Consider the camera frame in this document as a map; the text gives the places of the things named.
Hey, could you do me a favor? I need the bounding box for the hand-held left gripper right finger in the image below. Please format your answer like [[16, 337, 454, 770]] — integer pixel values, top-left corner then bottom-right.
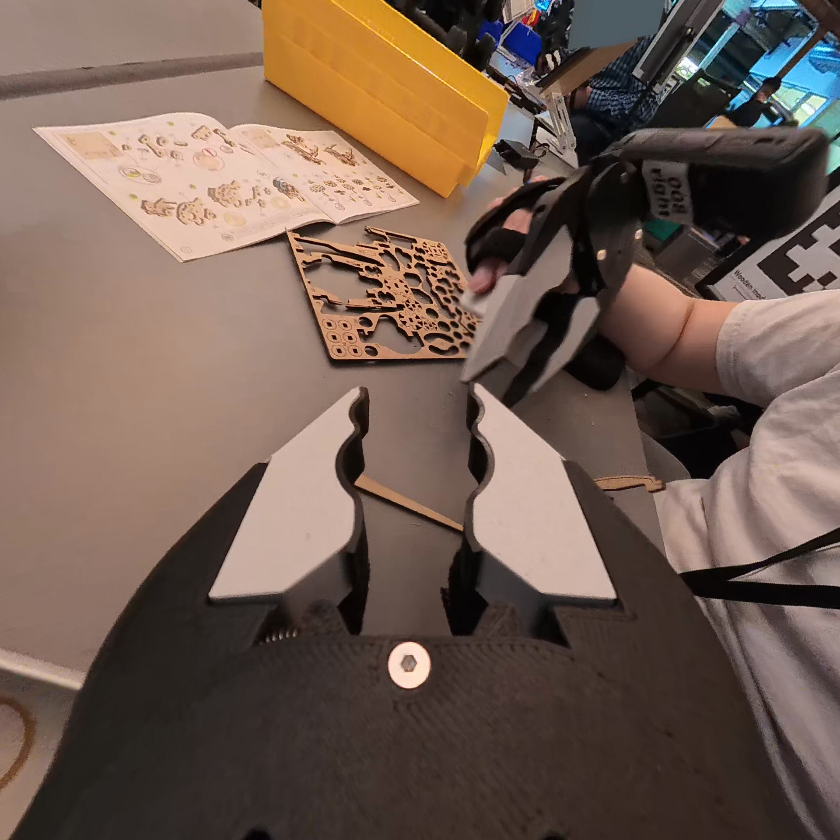
[[448, 382, 619, 636]]

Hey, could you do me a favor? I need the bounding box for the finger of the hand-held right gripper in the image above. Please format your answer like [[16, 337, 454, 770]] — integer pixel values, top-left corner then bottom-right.
[[458, 225, 577, 403], [505, 295, 603, 408]]

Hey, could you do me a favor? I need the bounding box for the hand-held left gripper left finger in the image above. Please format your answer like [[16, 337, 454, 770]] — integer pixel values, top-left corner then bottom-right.
[[209, 386, 371, 636]]

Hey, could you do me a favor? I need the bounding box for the laser-cut wooden parts sheet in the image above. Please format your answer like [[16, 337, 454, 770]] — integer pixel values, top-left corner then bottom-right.
[[286, 225, 483, 363]]

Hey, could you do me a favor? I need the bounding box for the person's right forearm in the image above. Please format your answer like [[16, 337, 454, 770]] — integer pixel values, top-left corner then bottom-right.
[[600, 282, 742, 396]]

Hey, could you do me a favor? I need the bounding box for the person's right hand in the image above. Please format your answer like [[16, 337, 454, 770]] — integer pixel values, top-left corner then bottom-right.
[[469, 176, 549, 295]]

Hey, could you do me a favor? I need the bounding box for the black pouch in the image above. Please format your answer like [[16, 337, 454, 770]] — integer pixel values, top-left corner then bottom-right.
[[564, 331, 627, 391]]

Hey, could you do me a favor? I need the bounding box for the white sign with black tag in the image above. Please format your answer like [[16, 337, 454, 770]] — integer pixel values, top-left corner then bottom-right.
[[696, 187, 840, 303]]

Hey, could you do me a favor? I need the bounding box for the thin wooden stick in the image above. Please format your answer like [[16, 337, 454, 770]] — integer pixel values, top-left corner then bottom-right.
[[354, 476, 465, 532]]

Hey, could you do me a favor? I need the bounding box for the small black device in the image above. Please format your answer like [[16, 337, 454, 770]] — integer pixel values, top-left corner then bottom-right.
[[493, 138, 540, 177]]

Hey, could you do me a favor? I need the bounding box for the small white stand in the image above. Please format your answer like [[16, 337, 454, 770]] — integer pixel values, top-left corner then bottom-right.
[[535, 88, 580, 158]]

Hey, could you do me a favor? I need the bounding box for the person's white shirt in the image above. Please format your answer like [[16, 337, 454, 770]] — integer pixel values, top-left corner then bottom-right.
[[646, 289, 840, 840]]

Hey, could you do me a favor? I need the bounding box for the yellow plastic bin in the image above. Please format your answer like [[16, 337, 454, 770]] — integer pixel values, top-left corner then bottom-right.
[[261, 0, 511, 199]]

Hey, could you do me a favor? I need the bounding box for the instruction booklet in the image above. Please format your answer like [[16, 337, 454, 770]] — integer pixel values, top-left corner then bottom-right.
[[33, 113, 421, 263]]

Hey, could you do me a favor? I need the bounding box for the black strap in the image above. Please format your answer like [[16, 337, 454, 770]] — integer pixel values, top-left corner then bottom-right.
[[679, 528, 840, 608]]

